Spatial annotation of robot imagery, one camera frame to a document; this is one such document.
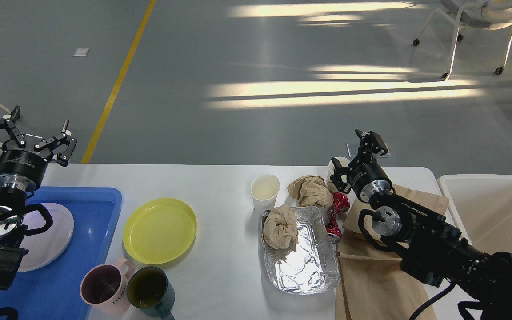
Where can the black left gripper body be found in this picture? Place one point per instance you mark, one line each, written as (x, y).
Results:
(22, 169)

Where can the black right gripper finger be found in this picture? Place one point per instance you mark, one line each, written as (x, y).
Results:
(370, 148)
(340, 179)

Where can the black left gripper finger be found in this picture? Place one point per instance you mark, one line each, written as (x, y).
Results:
(57, 149)
(10, 136)

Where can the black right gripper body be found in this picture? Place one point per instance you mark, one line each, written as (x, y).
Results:
(367, 180)

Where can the yellow round plate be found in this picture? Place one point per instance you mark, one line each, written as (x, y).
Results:
(160, 231)

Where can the pink mug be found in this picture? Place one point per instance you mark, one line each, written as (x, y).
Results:
(105, 287)

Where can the dark green mug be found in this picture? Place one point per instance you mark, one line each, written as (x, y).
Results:
(150, 291)

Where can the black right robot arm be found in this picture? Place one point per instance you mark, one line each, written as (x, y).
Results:
(430, 248)

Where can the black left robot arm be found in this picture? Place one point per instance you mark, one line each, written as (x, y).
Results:
(17, 220)

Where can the crumpled brown paper ball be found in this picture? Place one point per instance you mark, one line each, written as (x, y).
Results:
(310, 190)

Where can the white round plate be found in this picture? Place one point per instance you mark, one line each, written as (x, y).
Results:
(44, 248)

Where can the crumpled brown paper in tray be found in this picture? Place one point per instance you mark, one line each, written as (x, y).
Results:
(280, 228)

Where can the aluminium foil tray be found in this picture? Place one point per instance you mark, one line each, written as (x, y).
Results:
(308, 267)

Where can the brown paper bag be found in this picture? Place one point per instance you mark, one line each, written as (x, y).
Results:
(372, 286)

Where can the blue plastic tray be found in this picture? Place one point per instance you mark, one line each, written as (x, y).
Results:
(52, 292)

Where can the white plastic bin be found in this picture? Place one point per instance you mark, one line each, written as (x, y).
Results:
(481, 207)

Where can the white chair on casters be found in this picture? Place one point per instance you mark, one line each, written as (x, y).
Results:
(479, 14)

